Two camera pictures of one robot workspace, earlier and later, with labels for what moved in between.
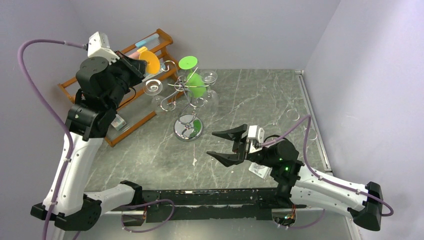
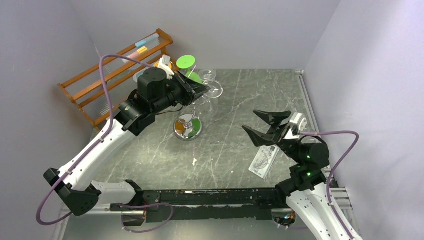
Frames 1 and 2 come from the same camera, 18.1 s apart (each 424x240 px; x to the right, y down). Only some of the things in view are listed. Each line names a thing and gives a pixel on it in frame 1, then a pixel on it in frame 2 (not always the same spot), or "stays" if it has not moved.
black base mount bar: [255, 203] stays
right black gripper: [239, 147] -> [280, 133]
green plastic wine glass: [196, 85] stays
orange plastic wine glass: [153, 65] -> [156, 64]
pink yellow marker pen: [136, 55] stays
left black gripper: [138, 67] -> [193, 90]
